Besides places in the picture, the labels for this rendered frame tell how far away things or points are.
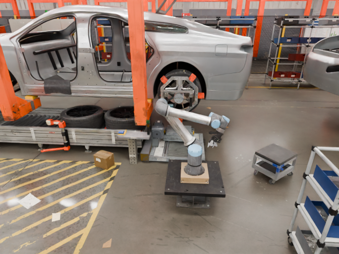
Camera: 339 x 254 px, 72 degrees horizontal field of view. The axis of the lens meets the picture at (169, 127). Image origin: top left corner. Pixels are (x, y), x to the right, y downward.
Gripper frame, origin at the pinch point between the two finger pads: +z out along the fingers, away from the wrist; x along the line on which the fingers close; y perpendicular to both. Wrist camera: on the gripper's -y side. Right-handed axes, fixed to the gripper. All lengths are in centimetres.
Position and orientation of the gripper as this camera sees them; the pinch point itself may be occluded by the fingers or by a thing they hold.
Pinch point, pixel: (210, 146)
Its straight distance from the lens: 261.7
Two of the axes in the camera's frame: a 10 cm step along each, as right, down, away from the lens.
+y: 5.5, 4.6, -6.9
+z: -3.9, 8.8, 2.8
